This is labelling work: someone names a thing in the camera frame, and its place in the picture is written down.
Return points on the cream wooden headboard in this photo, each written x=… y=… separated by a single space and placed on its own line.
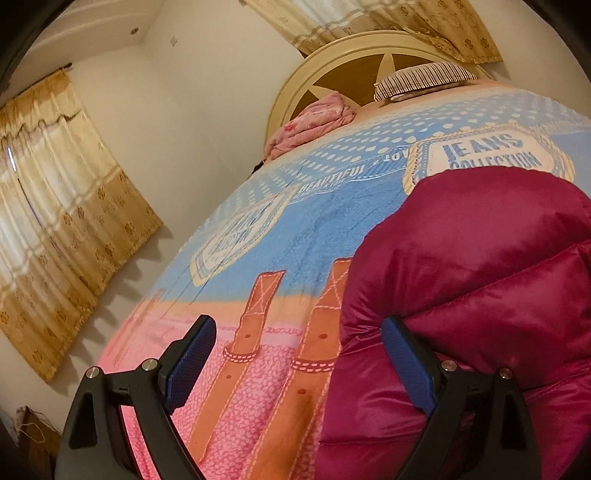
x=300 y=87

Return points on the magenta puffer jacket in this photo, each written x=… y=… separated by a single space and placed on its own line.
x=461 y=258

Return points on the beige floral curtain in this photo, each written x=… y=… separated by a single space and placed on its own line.
x=415 y=23
x=60 y=207

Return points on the folded pink floral quilt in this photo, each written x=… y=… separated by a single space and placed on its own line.
x=314 y=122

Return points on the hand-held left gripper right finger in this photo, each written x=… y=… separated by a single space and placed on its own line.
x=408 y=364

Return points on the printed pink and blue blanket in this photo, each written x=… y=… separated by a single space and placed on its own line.
x=277 y=240

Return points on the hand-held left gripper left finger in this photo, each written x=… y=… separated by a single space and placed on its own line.
x=190 y=364

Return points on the striped pillow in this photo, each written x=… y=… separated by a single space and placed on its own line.
x=420 y=78

